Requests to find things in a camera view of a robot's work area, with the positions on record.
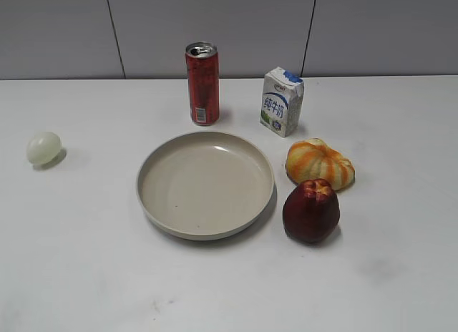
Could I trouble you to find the red soda can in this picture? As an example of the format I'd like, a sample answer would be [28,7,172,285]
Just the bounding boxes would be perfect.
[185,41,220,125]

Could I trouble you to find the white blue milk carton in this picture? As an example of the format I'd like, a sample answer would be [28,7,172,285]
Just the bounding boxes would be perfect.
[260,67,304,137]

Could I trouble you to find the beige round plate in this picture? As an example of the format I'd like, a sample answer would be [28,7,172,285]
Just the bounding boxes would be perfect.
[136,131,276,242]

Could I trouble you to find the dark red apple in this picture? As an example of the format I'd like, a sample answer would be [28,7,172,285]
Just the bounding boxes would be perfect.
[282,178,340,244]

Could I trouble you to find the pale white round onion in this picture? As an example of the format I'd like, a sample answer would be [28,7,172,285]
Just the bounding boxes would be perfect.
[26,132,62,165]

